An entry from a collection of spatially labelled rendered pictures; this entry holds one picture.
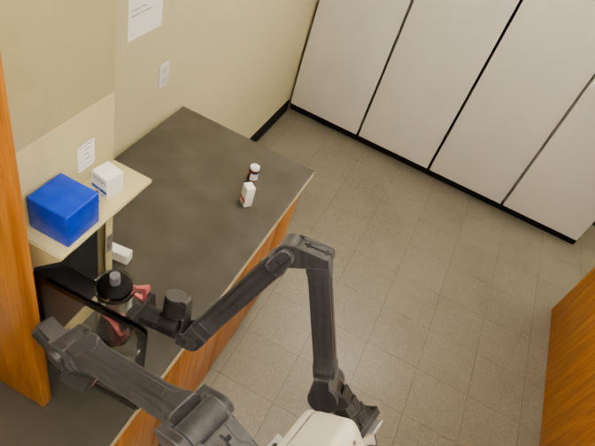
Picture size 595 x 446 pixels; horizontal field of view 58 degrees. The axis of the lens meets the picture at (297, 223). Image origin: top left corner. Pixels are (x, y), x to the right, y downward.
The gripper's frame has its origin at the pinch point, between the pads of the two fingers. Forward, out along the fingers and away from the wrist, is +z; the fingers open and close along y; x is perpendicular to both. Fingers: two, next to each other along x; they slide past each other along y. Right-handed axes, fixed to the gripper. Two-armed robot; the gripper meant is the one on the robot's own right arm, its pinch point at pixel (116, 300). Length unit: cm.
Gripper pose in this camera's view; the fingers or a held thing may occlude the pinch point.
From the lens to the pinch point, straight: 156.4
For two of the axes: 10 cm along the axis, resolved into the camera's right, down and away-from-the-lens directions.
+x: -1.3, 7.2, 6.8
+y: -3.8, 6.0, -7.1
